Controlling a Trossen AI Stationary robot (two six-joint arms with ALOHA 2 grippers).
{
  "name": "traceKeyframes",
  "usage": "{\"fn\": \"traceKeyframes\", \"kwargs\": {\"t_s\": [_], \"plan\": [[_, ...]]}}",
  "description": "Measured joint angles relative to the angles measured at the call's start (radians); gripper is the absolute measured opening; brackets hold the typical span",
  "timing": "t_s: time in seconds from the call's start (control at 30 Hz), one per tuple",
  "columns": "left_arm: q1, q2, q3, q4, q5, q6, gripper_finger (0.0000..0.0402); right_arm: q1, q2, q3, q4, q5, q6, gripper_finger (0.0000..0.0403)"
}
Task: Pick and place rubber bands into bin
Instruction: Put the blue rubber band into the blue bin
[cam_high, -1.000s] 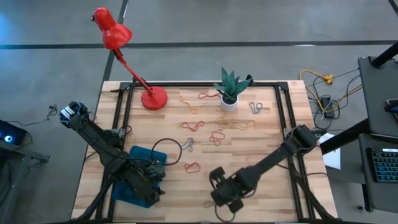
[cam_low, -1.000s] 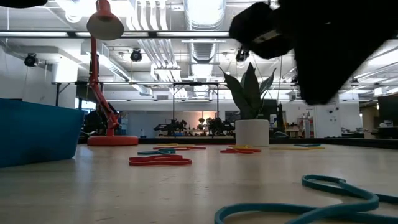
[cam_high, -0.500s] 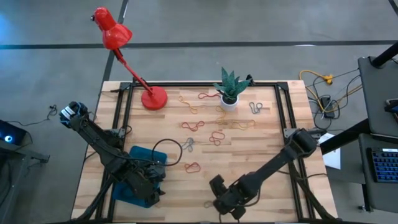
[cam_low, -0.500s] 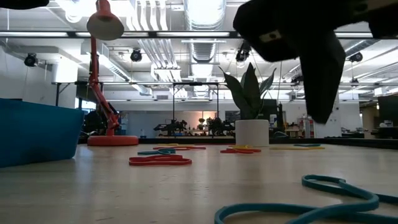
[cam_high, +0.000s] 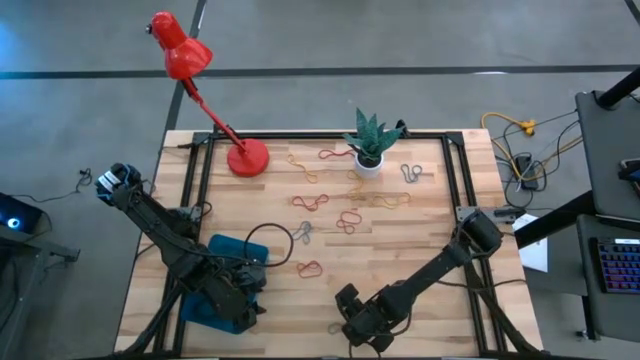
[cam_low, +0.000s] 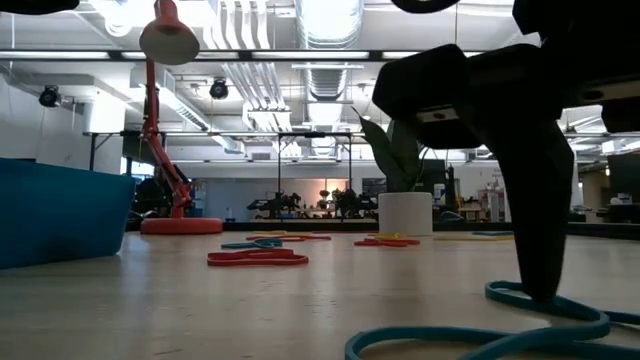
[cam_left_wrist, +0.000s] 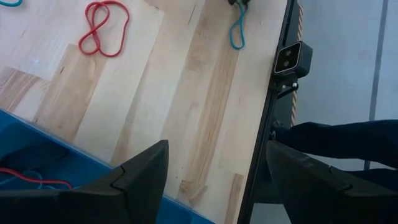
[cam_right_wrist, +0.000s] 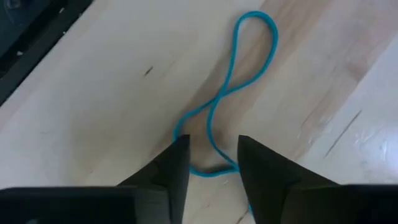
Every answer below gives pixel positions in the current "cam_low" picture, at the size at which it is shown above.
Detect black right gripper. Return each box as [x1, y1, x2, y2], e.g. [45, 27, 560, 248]
[372, 43, 640, 301]

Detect red desk lamp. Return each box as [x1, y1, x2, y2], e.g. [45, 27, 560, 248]
[138, 0, 225, 237]

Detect teal plastic bin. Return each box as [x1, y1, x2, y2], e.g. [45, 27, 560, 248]
[0, 157, 138, 271]

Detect red rubber band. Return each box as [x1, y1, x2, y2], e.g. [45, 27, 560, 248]
[353, 236, 422, 248]
[245, 232, 333, 243]
[206, 247, 311, 268]

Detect long yellow rubber band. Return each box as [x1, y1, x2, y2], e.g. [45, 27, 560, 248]
[432, 234, 517, 243]

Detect black cabinet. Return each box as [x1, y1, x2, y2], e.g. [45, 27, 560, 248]
[606, 151, 640, 225]

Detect green plant in white pot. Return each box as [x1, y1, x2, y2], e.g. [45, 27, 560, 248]
[351, 105, 435, 237]

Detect black background rig frame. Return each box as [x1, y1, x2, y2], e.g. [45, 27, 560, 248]
[276, 130, 354, 222]

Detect silver ribbed air duct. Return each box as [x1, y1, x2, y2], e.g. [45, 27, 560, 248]
[293, 0, 367, 104]

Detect black ceiling spotlight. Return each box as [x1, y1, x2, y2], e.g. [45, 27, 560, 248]
[38, 84, 63, 109]
[208, 76, 231, 101]

